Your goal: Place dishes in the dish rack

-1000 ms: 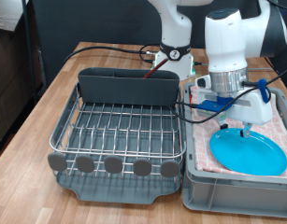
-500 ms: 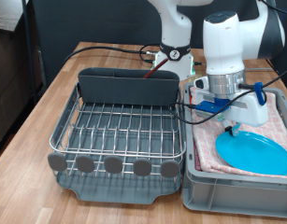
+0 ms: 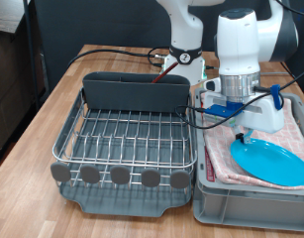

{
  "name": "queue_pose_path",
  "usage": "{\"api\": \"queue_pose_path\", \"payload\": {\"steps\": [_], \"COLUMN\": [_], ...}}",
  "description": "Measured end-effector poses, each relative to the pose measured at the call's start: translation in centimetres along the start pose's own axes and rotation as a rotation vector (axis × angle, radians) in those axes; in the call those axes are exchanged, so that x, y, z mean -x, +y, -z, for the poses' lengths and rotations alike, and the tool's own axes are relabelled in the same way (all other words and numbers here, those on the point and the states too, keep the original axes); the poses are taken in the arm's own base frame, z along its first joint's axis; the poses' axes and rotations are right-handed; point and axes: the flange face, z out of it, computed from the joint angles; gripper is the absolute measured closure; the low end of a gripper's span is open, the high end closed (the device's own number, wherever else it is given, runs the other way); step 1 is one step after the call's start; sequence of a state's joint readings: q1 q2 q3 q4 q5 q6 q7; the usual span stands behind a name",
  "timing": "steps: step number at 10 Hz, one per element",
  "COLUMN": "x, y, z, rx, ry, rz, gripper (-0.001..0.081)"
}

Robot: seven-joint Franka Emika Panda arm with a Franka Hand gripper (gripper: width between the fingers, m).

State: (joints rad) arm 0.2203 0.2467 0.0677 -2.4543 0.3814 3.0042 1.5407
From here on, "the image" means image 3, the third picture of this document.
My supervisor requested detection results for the brown cardboard box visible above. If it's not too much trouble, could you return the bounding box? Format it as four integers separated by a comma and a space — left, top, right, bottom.
0, 29, 33, 155

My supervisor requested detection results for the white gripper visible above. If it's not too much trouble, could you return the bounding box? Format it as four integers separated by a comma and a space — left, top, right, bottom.
200, 76, 285, 146

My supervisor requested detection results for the metal wire dish rack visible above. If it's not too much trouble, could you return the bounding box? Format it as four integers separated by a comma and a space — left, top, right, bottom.
51, 87, 198, 192

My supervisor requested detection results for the blue round plate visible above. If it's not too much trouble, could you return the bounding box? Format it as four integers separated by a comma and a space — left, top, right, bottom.
229, 137, 304, 187

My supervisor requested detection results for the dark grey cutlery holder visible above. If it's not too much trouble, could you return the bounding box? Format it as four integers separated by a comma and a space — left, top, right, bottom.
81, 71, 192, 114

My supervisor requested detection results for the blue cable clip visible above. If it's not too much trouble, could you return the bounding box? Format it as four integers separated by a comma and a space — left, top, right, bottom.
269, 84, 285, 111

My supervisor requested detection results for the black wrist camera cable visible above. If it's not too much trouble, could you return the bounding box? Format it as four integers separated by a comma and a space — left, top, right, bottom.
174, 67, 304, 131

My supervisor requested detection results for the pink checkered cloth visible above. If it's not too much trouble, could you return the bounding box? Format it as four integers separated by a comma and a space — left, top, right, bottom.
200, 90, 304, 191

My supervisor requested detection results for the brown wooden spoon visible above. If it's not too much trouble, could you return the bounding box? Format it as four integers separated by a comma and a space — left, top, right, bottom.
152, 61, 179, 84

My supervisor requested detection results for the red label strip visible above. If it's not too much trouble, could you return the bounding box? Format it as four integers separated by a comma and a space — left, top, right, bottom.
204, 145, 216, 183

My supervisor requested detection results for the black cable on table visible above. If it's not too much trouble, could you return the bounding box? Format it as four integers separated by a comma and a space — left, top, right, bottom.
67, 46, 169, 69

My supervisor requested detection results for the grey cable on table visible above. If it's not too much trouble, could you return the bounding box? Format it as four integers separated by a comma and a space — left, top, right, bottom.
205, 64, 291, 76

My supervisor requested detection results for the grey dish drying rack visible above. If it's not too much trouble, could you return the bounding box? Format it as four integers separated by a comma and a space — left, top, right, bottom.
50, 87, 195, 218

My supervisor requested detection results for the grey plastic crate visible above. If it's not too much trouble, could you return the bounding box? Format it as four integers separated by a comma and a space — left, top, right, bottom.
192, 86, 304, 233

